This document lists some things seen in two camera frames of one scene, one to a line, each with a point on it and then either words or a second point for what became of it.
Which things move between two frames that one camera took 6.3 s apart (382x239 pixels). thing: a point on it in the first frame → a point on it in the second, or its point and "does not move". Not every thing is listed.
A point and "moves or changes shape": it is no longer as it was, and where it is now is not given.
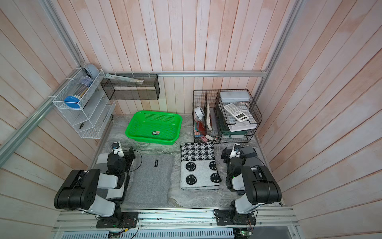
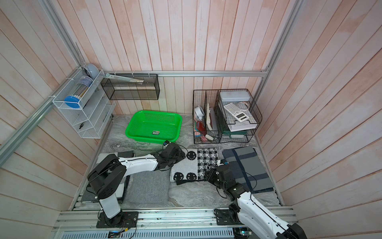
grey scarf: x=149 y=179 does not move
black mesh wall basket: x=132 y=86 does not move
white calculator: x=237 y=113 does not move
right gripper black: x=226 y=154 → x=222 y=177
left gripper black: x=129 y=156 → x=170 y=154
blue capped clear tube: x=73 y=101 does not move
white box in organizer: x=236 y=95 does not move
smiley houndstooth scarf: x=198 y=167 moves or changes shape
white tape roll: x=199 y=112 does not move
